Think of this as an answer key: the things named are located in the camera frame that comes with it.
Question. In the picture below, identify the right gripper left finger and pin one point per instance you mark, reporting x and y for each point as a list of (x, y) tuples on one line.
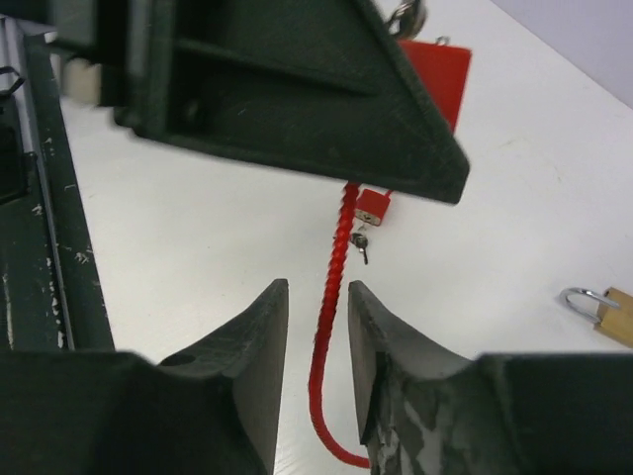
[(210, 408)]

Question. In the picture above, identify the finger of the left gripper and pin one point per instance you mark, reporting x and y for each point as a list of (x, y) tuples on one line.
[(318, 87)]

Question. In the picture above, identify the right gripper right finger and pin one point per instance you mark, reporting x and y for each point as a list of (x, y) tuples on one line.
[(423, 409)]

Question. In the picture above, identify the small silver key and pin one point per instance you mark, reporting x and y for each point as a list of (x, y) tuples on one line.
[(407, 19)]

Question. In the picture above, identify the small red cable padlock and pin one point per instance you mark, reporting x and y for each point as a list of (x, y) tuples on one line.
[(443, 70)]

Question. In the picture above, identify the keys of table red padlock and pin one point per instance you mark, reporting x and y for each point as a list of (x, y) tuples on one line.
[(359, 239)]

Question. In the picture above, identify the brass padlock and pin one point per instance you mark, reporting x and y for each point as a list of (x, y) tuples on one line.
[(613, 315)]

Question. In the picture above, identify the red cable padlock on table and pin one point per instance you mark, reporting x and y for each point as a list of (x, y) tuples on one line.
[(372, 206)]

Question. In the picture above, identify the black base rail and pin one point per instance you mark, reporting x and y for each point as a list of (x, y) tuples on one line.
[(51, 296)]

